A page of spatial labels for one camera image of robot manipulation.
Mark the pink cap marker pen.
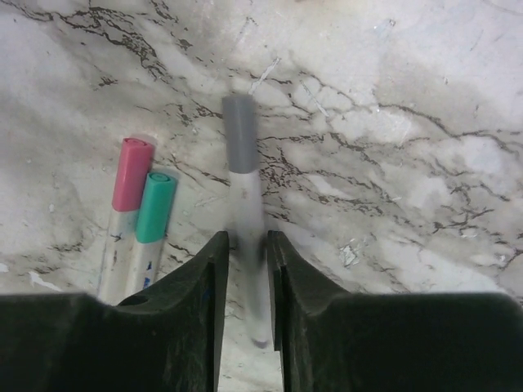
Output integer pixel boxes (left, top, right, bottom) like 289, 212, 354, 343
97, 137, 154, 305

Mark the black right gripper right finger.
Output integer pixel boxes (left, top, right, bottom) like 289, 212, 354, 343
267, 231, 522, 391

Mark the grey cap marker pen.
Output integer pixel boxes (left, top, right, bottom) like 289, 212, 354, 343
222, 94, 271, 349

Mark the teal cap marker pen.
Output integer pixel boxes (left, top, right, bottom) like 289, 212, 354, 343
124, 171, 177, 297

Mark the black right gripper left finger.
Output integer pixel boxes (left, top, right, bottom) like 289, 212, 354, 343
1, 231, 229, 391

